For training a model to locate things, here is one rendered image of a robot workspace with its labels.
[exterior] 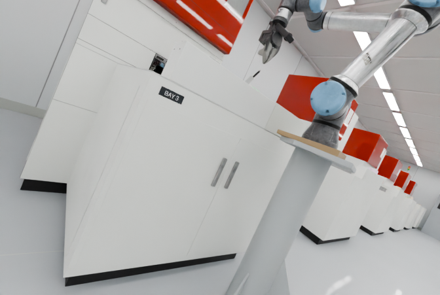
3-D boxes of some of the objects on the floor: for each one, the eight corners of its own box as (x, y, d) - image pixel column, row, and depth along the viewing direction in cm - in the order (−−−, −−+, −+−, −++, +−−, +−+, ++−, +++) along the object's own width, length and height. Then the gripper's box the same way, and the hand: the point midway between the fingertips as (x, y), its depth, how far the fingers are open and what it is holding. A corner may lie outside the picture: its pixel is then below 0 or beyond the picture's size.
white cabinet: (60, 196, 115) (116, 63, 111) (194, 205, 176) (234, 120, 172) (52, 304, 65) (152, 72, 62) (242, 265, 126) (298, 147, 123)
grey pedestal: (325, 359, 89) (410, 193, 85) (300, 471, 54) (441, 197, 50) (237, 269, 120) (296, 144, 116) (184, 304, 85) (267, 127, 81)
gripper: (277, 28, 102) (259, 67, 103) (266, 17, 96) (248, 58, 97) (291, 27, 95) (272, 68, 96) (281, 14, 89) (261, 58, 90)
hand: (266, 61), depth 94 cm, fingers closed
